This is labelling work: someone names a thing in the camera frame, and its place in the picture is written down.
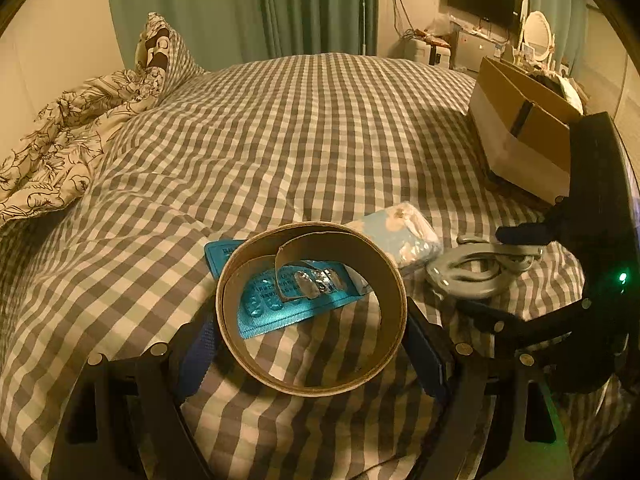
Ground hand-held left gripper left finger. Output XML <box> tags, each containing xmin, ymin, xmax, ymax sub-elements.
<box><xmin>47</xmin><ymin>319</ymin><xmax>222</xmax><ymax>480</ymax></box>

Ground hanging wall cables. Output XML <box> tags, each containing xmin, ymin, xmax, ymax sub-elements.
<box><xmin>391</xmin><ymin>0</ymin><xmax>417</xmax><ymax>38</ymax></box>

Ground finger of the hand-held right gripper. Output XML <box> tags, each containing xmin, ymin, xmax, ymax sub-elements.
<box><xmin>495</xmin><ymin>199</ymin><xmax>568</xmax><ymax>247</ymax></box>
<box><xmin>450</xmin><ymin>296</ymin><xmax>593</xmax><ymax>361</ymax></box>

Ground light blue tissue pack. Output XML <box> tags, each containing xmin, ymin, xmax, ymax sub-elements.
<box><xmin>345</xmin><ymin>202</ymin><xmax>445</xmax><ymax>277</ymax></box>

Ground floral duvet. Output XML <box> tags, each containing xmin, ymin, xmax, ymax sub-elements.
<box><xmin>0</xmin><ymin>66</ymin><xmax>168</xmax><ymax>224</ymax></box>

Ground cardboard box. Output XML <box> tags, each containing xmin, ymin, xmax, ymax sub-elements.
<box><xmin>467</xmin><ymin>55</ymin><xmax>586</xmax><ymax>202</ymax></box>

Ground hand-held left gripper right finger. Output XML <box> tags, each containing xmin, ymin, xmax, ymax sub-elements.
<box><xmin>404</xmin><ymin>296</ymin><xmax>576</xmax><ymax>480</ymax></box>

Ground white appliance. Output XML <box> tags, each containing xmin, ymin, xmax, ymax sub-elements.
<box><xmin>400</xmin><ymin>37</ymin><xmax>437</xmax><ymax>66</ymax></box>

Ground checked floral pillow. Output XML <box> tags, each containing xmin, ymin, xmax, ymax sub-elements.
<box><xmin>132</xmin><ymin>12</ymin><xmax>212</xmax><ymax>107</ymax></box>

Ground white oval mirror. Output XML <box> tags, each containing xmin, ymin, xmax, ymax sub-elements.
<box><xmin>520</xmin><ymin>10</ymin><xmax>558</xmax><ymax>63</ymax></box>

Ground grey cable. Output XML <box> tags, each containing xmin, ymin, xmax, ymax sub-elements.
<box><xmin>425</xmin><ymin>235</ymin><xmax>545</xmax><ymax>301</ymax></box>

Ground cardboard tape roll core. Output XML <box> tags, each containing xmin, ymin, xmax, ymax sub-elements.
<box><xmin>215</xmin><ymin>223</ymin><xmax>407</xmax><ymax>398</ymax></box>

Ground small silver fridge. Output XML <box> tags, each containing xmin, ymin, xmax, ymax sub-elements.
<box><xmin>452</xmin><ymin>29</ymin><xmax>507</xmax><ymax>73</ymax></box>

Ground blue pill blister pack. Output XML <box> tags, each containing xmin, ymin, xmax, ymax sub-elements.
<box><xmin>204</xmin><ymin>240</ymin><xmax>373</xmax><ymax>339</ymax></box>

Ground dark cloth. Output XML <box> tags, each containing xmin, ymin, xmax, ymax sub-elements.
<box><xmin>527</xmin><ymin>71</ymin><xmax>585</xmax><ymax>113</ymax></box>

